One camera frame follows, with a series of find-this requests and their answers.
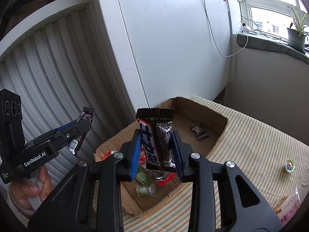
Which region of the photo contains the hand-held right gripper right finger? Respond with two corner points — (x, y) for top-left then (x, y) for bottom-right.
(171, 130), (284, 232)

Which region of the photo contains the white cable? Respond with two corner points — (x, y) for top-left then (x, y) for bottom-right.
(203, 0), (249, 58)

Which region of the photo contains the dark brown candy packet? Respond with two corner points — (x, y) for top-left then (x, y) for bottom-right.
(189, 123), (209, 141)

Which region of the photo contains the white slatted radiator cover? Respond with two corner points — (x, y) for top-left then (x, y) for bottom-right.
(0, 0), (136, 165)

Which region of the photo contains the potted plant in grey pot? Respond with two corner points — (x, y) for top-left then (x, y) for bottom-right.
(286, 5), (309, 52)

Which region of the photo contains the striped tablecloth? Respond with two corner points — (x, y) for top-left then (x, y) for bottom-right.
(93, 96), (309, 232)

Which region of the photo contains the clear green candy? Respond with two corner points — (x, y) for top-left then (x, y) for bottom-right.
(136, 185), (156, 197)

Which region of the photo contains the black white chocolate bar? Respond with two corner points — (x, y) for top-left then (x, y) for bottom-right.
(68, 106), (94, 157)
(136, 107), (177, 173)

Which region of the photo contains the small green jelly cup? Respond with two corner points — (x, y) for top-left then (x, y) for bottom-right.
(284, 159), (296, 173)

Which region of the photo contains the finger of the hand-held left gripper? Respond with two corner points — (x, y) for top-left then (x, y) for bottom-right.
(49, 119), (92, 148)
(58, 122), (81, 130)

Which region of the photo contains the person's left hand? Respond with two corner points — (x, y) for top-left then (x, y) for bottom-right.
(11, 165), (52, 214)

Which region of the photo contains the white cabinet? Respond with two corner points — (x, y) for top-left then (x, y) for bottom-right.
(87, 0), (232, 119)

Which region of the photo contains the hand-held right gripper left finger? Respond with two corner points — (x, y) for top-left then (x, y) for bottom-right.
(28, 129), (143, 232)

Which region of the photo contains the sliced bread packet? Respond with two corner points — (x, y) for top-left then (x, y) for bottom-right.
(273, 187), (301, 225)

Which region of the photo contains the brown cardboard box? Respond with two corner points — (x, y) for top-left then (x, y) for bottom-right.
(93, 97), (228, 217)

